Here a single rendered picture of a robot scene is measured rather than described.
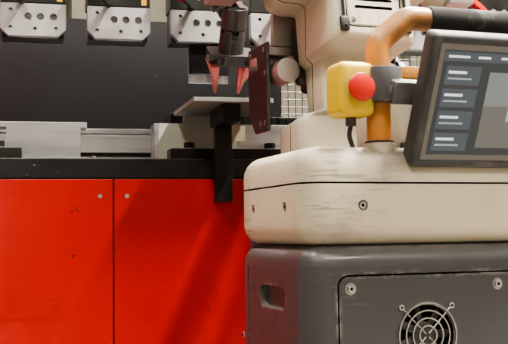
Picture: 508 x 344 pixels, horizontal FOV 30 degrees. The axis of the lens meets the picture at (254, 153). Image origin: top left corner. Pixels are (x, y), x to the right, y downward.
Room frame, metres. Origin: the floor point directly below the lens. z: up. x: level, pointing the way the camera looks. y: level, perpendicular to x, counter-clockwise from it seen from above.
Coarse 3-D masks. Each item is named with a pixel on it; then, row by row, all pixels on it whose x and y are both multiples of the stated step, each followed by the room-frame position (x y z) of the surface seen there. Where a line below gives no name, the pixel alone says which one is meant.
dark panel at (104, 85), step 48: (0, 48) 2.68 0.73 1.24; (48, 48) 2.72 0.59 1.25; (96, 48) 2.75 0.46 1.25; (144, 48) 2.78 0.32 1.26; (0, 96) 2.68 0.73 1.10; (48, 96) 2.72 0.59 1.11; (96, 96) 2.75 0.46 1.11; (144, 96) 2.78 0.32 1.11; (192, 96) 2.82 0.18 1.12; (240, 96) 2.86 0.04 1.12
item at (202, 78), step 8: (192, 48) 2.30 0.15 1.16; (200, 48) 2.31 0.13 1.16; (192, 56) 2.30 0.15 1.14; (200, 56) 2.31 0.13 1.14; (192, 64) 2.30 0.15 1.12; (200, 64) 2.31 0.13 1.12; (192, 72) 2.30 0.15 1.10; (200, 72) 2.31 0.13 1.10; (208, 72) 2.31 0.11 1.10; (224, 72) 2.32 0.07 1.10; (192, 80) 2.31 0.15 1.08; (200, 80) 2.32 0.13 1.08; (208, 80) 2.32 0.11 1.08; (224, 80) 2.33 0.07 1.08
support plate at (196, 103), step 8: (184, 104) 2.13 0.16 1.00; (192, 104) 2.09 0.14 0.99; (200, 104) 2.09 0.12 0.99; (208, 104) 2.09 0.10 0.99; (216, 104) 2.09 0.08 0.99; (240, 104) 2.10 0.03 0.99; (248, 104) 2.10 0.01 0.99; (176, 112) 2.25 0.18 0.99; (184, 112) 2.22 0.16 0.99; (192, 112) 2.22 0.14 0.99; (200, 112) 2.22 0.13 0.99; (208, 112) 2.22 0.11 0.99; (240, 112) 2.23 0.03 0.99; (248, 112) 2.24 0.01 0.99
